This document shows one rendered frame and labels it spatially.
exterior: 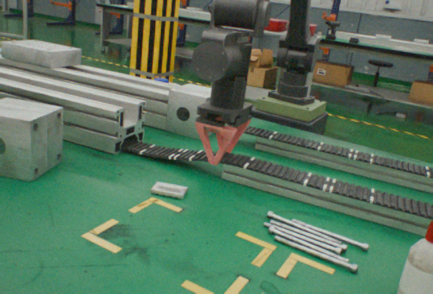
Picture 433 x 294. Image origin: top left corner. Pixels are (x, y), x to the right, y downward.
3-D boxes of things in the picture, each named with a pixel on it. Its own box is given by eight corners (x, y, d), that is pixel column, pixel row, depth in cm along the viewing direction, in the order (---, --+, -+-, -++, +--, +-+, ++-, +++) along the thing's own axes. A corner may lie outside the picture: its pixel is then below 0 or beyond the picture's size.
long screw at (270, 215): (266, 218, 60) (267, 211, 60) (268, 215, 61) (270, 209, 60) (337, 248, 55) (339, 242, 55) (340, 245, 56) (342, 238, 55)
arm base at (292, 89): (315, 102, 125) (281, 93, 132) (320, 76, 123) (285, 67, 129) (302, 106, 118) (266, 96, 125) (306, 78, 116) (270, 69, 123)
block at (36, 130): (70, 156, 73) (70, 103, 70) (31, 182, 62) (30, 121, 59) (17, 147, 74) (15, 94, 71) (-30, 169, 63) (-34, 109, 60)
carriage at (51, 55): (81, 74, 111) (81, 49, 108) (50, 79, 101) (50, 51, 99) (34, 64, 116) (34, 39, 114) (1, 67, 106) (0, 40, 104)
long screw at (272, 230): (267, 234, 56) (268, 227, 56) (270, 230, 57) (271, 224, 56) (346, 267, 51) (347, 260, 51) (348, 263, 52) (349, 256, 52)
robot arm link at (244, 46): (258, 38, 68) (225, 32, 70) (245, 39, 62) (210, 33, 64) (251, 79, 70) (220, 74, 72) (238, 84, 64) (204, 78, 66)
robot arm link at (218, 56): (272, 1, 65) (220, -5, 67) (250, -4, 54) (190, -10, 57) (260, 78, 68) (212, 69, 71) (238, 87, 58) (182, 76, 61)
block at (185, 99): (222, 127, 100) (228, 88, 97) (201, 140, 89) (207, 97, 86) (189, 119, 103) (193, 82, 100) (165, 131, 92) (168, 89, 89)
